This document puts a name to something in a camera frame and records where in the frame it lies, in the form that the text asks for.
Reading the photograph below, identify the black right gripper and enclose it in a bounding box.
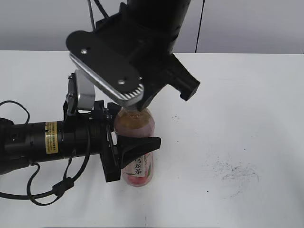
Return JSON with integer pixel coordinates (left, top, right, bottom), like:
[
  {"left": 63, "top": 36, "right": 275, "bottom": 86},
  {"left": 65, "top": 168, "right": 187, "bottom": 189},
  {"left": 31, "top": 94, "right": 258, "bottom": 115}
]
[{"left": 95, "top": 2, "right": 200, "bottom": 112}]

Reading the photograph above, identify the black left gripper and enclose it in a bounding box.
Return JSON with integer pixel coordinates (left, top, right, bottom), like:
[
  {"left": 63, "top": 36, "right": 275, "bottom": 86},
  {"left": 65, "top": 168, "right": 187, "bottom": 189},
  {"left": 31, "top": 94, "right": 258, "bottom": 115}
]
[{"left": 62, "top": 100, "right": 161, "bottom": 182}]

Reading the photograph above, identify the pink oolong tea bottle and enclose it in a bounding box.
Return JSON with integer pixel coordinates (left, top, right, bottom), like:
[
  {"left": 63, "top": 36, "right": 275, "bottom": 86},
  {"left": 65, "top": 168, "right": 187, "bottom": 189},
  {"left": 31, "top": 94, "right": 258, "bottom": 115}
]
[{"left": 114, "top": 108, "right": 155, "bottom": 187}]

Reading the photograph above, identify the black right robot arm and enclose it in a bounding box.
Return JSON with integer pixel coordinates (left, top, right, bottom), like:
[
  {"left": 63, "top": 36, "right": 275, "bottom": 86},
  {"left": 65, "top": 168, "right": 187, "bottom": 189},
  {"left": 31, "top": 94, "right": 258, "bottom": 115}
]
[{"left": 94, "top": 0, "right": 200, "bottom": 111}]

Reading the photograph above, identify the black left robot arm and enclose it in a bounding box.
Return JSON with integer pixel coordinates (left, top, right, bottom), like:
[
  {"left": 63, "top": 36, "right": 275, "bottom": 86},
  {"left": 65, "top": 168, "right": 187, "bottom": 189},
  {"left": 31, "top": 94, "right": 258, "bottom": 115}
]
[{"left": 0, "top": 101, "right": 161, "bottom": 182}]

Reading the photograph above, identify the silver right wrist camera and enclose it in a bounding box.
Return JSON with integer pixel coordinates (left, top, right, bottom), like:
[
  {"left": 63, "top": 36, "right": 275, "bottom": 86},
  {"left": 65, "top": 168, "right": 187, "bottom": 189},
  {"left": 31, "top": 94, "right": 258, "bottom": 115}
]
[{"left": 66, "top": 30, "right": 144, "bottom": 107}]

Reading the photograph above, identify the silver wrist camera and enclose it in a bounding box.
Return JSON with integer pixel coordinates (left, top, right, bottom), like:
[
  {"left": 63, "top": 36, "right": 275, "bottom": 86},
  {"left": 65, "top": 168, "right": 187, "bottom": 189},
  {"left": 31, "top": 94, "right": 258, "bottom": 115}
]
[
  {"left": 66, "top": 30, "right": 144, "bottom": 107},
  {"left": 66, "top": 70, "right": 95, "bottom": 116}
]

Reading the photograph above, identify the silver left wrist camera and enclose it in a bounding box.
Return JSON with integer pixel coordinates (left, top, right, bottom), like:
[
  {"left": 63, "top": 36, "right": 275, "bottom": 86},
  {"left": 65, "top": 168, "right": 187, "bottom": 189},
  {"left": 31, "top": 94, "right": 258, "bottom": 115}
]
[{"left": 66, "top": 70, "right": 95, "bottom": 116}]

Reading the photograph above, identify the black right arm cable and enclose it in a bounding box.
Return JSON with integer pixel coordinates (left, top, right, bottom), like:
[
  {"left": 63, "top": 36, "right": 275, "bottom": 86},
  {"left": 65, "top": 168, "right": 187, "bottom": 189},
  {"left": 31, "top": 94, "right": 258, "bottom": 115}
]
[{"left": 86, "top": 0, "right": 110, "bottom": 33}]

